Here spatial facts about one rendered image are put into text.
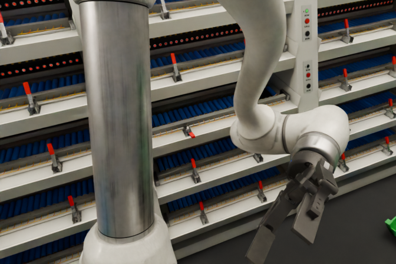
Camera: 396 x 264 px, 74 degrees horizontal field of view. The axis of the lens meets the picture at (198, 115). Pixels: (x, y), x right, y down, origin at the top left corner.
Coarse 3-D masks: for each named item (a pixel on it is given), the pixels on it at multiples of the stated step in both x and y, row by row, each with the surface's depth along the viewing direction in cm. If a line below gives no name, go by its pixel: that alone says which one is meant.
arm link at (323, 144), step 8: (304, 136) 56; (312, 136) 54; (320, 136) 54; (328, 136) 54; (296, 144) 55; (304, 144) 53; (312, 144) 52; (320, 144) 52; (328, 144) 52; (336, 144) 54; (296, 152) 54; (320, 152) 51; (328, 152) 51; (336, 152) 53; (328, 160) 51; (336, 160) 52
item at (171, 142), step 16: (272, 80) 114; (192, 96) 105; (288, 96) 103; (288, 112) 101; (192, 128) 94; (208, 128) 94; (224, 128) 94; (160, 144) 89; (176, 144) 91; (192, 144) 93
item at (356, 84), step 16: (384, 48) 128; (320, 64) 119; (336, 64) 121; (352, 64) 121; (368, 64) 120; (384, 64) 119; (320, 80) 112; (336, 80) 112; (352, 80) 113; (368, 80) 114; (384, 80) 113; (320, 96) 102; (336, 96) 106; (352, 96) 110
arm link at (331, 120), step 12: (324, 108) 62; (336, 108) 62; (288, 120) 63; (300, 120) 61; (312, 120) 59; (324, 120) 58; (336, 120) 58; (288, 132) 62; (300, 132) 59; (324, 132) 55; (336, 132) 55; (348, 132) 58; (288, 144) 62
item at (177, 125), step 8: (280, 96) 104; (264, 104) 102; (216, 112) 97; (224, 112) 97; (232, 112) 99; (184, 120) 95; (192, 120) 94; (200, 120) 96; (216, 120) 96; (152, 128) 92; (160, 128) 92; (168, 128) 92; (176, 128) 94; (160, 136) 91
